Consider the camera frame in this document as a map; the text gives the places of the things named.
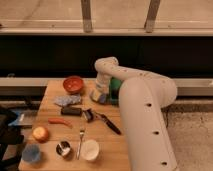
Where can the silver fork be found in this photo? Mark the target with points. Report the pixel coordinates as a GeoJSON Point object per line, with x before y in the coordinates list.
{"type": "Point", "coordinates": [81, 135]}

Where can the blue cup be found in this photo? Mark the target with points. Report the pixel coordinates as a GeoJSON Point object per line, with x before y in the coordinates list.
{"type": "Point", "coordinates": [31, 153]}

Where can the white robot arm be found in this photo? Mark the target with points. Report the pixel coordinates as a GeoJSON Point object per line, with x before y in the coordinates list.
{"type": "Point", "coordinates": [142, 95]}

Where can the red bowl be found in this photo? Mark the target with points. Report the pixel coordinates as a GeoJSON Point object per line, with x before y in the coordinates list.
{"type": "Point", "coordinates": [73, 84]}

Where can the black handled peeler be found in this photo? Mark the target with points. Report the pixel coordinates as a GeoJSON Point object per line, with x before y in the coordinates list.
{"type": "Point", "coordinates": [91, 115]}

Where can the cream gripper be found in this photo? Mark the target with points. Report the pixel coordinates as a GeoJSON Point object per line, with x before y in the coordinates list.
{"type": "Point", "coordinates": [102, 84]}

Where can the white cup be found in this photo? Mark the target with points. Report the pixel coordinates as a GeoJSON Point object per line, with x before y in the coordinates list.
{"type": "Point", "coordinates": [90, 150]}

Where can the green plastic tray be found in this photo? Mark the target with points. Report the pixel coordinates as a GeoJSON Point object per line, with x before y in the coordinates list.
{"type": "Point", "coordinates": [114, 87]}

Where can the small metal cup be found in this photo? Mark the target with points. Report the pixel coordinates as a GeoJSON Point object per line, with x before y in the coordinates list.
{"type": "Point", "coordinates": [63, 148]}

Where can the red yellow apple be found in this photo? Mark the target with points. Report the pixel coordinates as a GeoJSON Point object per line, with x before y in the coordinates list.
{"type": "Point", "coordinates": [41, 134]}

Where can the blue sponge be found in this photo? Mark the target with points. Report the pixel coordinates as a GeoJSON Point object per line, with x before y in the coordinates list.
{"type": "Point", "coordinates": [98, 96]}

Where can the crumpled blue cloth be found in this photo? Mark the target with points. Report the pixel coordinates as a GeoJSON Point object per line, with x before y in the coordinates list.
{"type": "Point", "coordinates": [67, 100]}

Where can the black rectangular block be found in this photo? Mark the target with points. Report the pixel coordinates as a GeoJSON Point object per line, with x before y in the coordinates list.
{"type": "Point", "coordinates": [71, 111]}

